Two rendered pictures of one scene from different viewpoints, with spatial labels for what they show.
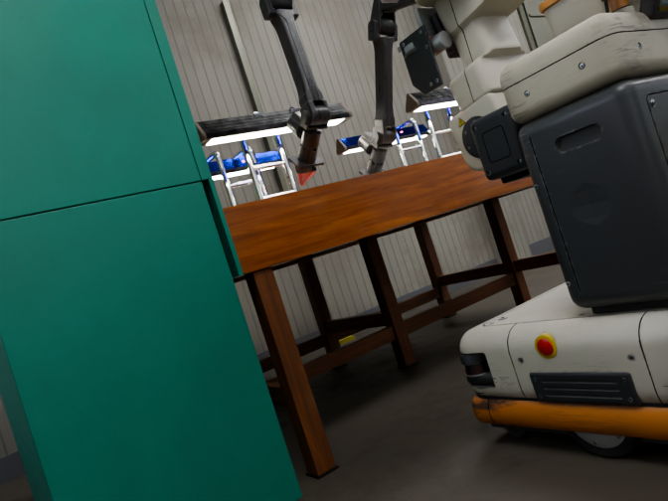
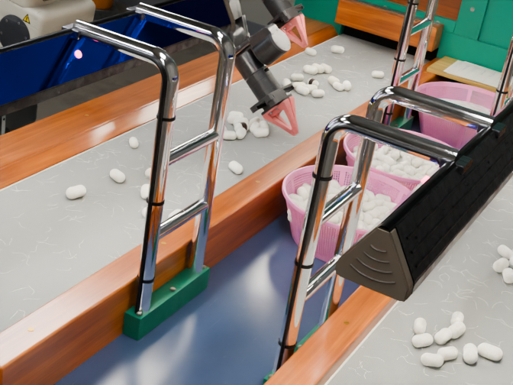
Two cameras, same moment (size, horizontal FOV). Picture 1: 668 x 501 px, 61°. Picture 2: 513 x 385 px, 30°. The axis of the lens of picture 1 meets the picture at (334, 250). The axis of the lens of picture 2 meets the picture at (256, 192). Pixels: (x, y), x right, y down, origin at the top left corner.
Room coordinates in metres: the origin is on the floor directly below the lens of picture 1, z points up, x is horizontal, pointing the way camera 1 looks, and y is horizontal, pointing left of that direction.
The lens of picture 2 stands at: (3.84, -1.25, 1.53)
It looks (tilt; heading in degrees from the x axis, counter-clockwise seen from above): 26 degrees down; 148
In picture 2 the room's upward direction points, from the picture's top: 10 degrees clockwise
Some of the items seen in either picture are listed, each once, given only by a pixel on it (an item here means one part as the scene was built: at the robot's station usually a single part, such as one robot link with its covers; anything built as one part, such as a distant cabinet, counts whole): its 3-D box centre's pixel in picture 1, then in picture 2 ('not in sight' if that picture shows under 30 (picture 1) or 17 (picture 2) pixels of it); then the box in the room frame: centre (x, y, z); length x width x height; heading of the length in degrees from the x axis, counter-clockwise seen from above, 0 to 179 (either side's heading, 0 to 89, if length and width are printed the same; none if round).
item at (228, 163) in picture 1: (220, 168); not in sight; (2.49, 0.36, 1.08); 0.62 x 0.08 x 0.07; 124
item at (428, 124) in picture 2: not in sight; (463, 119); (2.17, 0.35, 0.72); 0.27 x 0.27 x 0.10
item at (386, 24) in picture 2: not in sight; (388, 23); (1.73, 0.39, 0.83); 0.30 x 0.06 x 0.07; 34
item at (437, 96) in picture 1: (458, 94); (110, 40); (2.57, -0.75, 1.08); 0.62 x 0.08 x 0.07; 124
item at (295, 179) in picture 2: not in sight; (347, 218); (2.57, -0.25, 0.72); 0.27 x 0.27 x 0.10
